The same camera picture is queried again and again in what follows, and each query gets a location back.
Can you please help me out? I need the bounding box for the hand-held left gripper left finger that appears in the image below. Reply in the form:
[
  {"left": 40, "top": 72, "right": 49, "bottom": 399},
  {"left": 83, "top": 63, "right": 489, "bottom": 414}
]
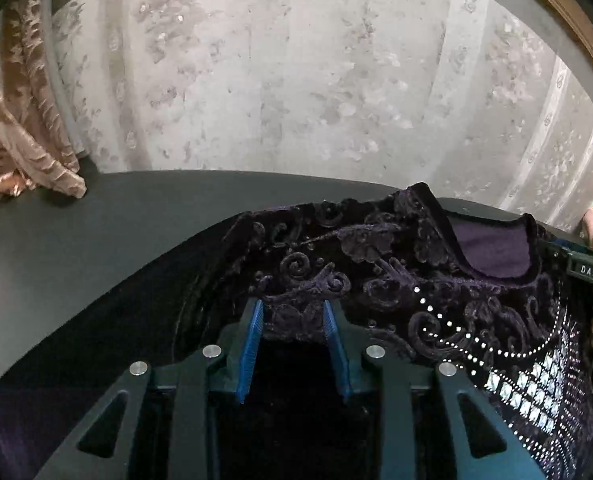
[{"left": 34, "top": 299, "right": 266, "bottom": 480}]

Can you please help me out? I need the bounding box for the wooden window frame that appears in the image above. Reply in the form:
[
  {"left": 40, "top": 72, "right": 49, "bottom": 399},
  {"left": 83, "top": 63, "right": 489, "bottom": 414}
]
[{"left": 493, "top": 0, "right": 593, "bottom": 128}]

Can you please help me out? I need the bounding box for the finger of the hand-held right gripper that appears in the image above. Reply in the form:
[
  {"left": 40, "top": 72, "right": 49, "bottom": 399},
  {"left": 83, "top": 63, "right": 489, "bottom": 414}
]
[{"left": 539, "top": 237, "right": 573, "bottom": 265}]

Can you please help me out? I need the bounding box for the white lace curtain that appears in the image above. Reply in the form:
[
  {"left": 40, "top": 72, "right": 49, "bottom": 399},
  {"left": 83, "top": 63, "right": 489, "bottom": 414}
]
[{"left": 51, "top": 0, "right": 593, "bottom": 233}]

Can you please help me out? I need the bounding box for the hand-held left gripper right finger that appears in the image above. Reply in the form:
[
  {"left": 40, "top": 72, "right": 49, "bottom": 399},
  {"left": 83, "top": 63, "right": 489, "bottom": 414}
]
[{"left": 323, "top": 300, "right": 547, "bottom": 480}]

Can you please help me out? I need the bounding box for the brown patterned curtain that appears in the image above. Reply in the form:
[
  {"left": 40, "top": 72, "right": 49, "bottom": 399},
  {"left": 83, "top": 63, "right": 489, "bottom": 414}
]
[{"left": 0, "top": 0, "right": 88, "bottom": 226}]

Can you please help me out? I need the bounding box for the dark purple velvet garment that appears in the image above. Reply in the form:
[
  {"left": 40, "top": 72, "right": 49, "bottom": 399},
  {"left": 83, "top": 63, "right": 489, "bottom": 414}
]
[{"left": 0, "top": 182, "right": 593, "bottom": 480}]

